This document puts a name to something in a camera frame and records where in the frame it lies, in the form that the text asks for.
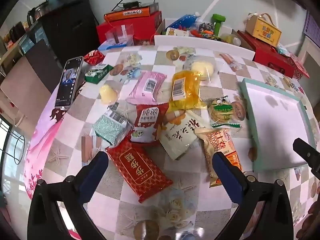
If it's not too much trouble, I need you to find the white bench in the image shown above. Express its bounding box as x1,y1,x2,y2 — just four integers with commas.
99,34,256,61

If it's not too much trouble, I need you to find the kettle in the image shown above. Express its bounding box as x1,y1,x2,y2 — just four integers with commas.
26,2,49,27

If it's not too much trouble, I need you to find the pink snack packet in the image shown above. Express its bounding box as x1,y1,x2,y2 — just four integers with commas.
126,70,167,105

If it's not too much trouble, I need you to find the small red peanut packet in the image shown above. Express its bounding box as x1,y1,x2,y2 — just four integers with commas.
83,50,105,66

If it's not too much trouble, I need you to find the person's right hand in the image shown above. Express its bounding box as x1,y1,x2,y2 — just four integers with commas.
296,201,320,240

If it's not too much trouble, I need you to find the blue bottle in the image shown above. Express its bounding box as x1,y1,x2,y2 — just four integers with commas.
172,14,200,30

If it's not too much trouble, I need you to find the green bottle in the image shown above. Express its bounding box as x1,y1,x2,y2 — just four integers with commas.
212,14,227,37

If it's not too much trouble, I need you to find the plain red gift box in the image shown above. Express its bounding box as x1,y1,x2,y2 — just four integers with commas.
96,10,162,47

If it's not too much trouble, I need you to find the cardboard box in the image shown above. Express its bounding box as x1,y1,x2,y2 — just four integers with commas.
154,17,240,47

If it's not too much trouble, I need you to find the smartphone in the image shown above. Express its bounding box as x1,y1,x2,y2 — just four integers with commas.
54,56,83,110

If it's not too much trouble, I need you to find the round cookie packet green trim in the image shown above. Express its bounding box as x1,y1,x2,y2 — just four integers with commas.
207,95,247,130

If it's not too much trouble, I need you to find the sausage in clear wrapper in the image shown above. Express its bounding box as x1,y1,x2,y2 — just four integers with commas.
219,52,242,72

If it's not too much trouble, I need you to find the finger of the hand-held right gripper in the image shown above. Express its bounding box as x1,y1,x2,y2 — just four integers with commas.
292,137,320,180

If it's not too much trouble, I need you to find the red packet with gold label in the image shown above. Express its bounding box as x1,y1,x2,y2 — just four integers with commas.
105,139,174,204

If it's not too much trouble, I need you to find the red and white snack packet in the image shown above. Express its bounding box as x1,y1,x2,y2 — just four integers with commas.
130,102,170,143

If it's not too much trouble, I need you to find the round bread in clear wrapper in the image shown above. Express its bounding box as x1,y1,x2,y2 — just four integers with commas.
184,55,217,82

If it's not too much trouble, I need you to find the cream card box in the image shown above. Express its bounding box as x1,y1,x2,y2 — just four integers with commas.
166,27,189,37

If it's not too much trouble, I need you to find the brown chair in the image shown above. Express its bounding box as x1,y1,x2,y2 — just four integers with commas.
0,39,64,128

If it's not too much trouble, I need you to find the blue white tissue packet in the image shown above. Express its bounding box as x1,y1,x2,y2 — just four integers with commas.
98,41,128,52

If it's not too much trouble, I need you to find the purple basket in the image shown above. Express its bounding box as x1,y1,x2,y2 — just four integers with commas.
302,10,320,42

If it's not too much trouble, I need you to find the light blue packet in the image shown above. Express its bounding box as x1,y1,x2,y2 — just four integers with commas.
276,44,292,57

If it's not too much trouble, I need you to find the round yellow bun packet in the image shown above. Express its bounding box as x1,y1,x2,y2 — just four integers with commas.
99,84,119,105

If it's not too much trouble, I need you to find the yellow snack packet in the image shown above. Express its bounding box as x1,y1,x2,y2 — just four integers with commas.
168,70,208,110

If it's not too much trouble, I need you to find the red gift box with handle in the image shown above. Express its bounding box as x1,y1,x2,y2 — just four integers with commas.
236,30,300,78

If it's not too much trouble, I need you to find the clear bottle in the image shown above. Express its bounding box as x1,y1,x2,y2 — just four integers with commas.
222,34,242,46

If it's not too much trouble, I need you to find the green and white box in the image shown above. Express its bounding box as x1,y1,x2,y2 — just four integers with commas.
84,64,114,84

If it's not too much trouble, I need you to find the teal box tray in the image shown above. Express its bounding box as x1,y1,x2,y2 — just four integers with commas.
240,77,317,173

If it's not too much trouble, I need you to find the pile of colourful toys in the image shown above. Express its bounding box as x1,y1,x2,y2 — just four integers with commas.
190,22,223,40

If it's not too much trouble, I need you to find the yellow gift box with handle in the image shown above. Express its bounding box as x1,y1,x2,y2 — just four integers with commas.
244,12,282,47

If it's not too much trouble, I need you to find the white desk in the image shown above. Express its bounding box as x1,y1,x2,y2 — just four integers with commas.
299,34,320,85

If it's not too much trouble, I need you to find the red patterned box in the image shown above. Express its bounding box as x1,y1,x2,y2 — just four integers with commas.
290,54,310,79

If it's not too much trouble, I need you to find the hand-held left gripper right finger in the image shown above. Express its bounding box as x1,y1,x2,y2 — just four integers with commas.
212,152,294,240

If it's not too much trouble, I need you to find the black cabinet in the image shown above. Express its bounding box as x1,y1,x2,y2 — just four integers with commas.
37,0,100,68

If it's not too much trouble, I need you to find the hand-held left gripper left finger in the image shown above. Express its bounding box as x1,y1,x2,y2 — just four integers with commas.
27,151,109,240

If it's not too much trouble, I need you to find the cream white snack packet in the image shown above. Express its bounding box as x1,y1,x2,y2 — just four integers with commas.
159,110,208,160

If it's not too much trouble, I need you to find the teal striped snack packet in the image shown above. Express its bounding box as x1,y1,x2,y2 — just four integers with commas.
92,109,133,147

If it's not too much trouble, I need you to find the orange bread packet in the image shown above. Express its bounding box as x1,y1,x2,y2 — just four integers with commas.
195,127,244,188

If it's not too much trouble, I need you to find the long orange box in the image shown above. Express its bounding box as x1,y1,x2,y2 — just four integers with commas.
104,5,159,23

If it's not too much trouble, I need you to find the clear plastic box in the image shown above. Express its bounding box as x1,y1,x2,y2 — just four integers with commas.
105,24,134,44

